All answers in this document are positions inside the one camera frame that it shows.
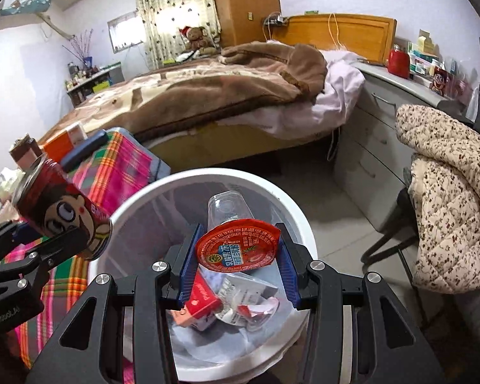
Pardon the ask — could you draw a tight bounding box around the red cartoon drink can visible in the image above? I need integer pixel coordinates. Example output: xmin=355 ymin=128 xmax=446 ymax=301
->
xmin=12 ymin=156 xmax=113 ymax=260

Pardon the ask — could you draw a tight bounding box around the patterned curtain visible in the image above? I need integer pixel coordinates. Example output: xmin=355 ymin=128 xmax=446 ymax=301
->
xmin=133 ymin=0 xmax=222 ymax=70

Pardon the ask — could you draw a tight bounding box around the crumpled white tissue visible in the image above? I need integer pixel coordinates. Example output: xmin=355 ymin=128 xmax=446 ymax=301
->
xmin=0 ymin=168 xmax=25 ymax=201

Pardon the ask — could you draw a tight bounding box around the wooden headboard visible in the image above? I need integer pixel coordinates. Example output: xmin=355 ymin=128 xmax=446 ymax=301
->
xmin=272 ymin=13 xmax=397 ymax=67

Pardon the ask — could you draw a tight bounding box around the floral quilted jacket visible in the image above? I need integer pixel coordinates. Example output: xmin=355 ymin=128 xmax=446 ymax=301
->
xmin=396 ymin=104 xmax=480 ymax=294

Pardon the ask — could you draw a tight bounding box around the covered air conditioner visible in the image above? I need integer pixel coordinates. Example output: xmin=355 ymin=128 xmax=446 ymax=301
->
xmin=0 ymin=0 xmax=52 ymax=17

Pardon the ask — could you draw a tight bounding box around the wooden wardrobe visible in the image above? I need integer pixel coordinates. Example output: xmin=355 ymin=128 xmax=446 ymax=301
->
xmin=208 ymin=0 xmax=283 ymax=46

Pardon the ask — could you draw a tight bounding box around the pale pink bed sheet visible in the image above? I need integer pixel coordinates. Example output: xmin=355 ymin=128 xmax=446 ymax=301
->
xmin=220 ymin=50 xmax=366 ymax=140

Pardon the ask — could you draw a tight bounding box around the red jar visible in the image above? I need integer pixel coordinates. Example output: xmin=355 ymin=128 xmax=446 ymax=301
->
xmin=387 ymin=43 xmax=411 ymax=80

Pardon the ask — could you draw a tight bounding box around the brown patterned blanket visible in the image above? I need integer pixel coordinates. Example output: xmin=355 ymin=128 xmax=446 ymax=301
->
xmin=38 ymin=54 xmax=305 ymax=140

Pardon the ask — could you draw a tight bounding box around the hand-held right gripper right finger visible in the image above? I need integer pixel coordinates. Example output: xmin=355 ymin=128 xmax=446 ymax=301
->
xmin=275 ymin=222 xmax=449 ymax=384

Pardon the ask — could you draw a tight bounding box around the clear red-capped plastic bottle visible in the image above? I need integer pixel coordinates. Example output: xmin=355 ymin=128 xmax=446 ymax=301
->
xmin=236 ymin=298 xmax=281 ymax=332

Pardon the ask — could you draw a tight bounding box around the red milk carton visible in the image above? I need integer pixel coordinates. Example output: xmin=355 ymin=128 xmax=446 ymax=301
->
xmin=173 ymin=268 xmax=222 ymax=332

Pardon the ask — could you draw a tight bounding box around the grey drawer cabinet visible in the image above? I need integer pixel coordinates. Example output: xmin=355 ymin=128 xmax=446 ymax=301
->
xmin=334 ymin=61 xmax=476 ymax=233

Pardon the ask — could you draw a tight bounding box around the red-lidded plastic cup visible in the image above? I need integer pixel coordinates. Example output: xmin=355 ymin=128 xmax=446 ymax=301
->
xmin=195 ymin=218 xmax=281 ymax=275

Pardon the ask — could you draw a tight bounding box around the vase with purple branches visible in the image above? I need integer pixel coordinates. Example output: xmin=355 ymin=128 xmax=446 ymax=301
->
xmin=62 ymin=29 xmax=94 ymax=68

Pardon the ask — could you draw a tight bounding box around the white printed wrapper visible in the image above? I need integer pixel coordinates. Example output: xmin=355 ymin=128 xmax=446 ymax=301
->
xmin=216 ymin=274 xmax=278 ymax=316

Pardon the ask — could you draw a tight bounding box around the clear plastic cup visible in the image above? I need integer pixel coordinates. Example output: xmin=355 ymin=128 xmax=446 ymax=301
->
xmin=207 ymin=191 xmax=252 ymax=228

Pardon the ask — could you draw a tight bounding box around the stack of medicine boxes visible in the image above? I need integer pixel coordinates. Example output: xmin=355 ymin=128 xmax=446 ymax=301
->
xmin=408 ymin=30 xmax=444 ymax=78

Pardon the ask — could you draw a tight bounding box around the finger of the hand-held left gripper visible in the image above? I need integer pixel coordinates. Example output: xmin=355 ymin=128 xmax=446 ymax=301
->
xmin=0 ymin=230 xmax=89 ymax=286
xmin=0 ymin=221 xmax=33 ymax=267

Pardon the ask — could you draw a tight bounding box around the white cluttered side table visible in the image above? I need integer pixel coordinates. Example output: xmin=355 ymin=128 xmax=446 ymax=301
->
xmin=66 ymin=62 xmax=124 ymax=107

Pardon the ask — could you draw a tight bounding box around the brown teddy bear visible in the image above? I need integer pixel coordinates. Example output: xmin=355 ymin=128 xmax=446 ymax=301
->
xmin=179 ymin=25 xmax=219 ymax=57

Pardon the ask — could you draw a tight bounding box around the blue glasses case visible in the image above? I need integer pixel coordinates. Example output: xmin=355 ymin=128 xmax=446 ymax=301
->
xmin=60 ymin=130 xmax=108 ymax=169

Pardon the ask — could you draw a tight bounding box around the brown thermos cup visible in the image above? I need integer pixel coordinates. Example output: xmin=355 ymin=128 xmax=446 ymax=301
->
xmin=9 ymin=136 xmax=44 ymax=171

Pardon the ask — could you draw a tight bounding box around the red cartoon box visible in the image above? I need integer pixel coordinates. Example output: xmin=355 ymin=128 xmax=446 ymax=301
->
xmin=430 ymin=66 xmax=454 ymax=97

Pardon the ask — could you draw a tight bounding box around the small window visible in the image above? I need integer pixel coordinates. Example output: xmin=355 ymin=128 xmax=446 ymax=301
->
xmin=107 ymin=11 xmax=145 ymax=52

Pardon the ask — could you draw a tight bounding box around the power strip with chargers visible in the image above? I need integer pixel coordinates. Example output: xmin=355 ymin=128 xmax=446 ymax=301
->
xmin=262 ymin=12 xmax=289 ymax=28

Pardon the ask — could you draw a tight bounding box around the wooden bed frame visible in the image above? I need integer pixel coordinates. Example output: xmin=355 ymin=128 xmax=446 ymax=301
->
xmin=148 ymin=122 xmax=337 ymax=172

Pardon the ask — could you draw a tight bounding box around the orange cardboard box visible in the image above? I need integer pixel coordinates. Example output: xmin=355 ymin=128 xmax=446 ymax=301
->
xmin=44 ymin=122 xmax=88 ymax=163

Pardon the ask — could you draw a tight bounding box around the white waste bin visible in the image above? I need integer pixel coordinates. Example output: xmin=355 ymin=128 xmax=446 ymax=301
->
xmin=87 ymin=168 xmax=317 ymax=382

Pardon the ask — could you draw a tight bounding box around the black chair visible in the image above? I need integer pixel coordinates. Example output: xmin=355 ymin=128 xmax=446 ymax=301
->
xmin=360 ymin=186 xmax=428 ymax=329

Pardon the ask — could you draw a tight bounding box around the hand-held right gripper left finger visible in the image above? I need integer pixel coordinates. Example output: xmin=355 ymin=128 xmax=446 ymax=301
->
xmin=24 ymin=223 xmax=204 ymax=384

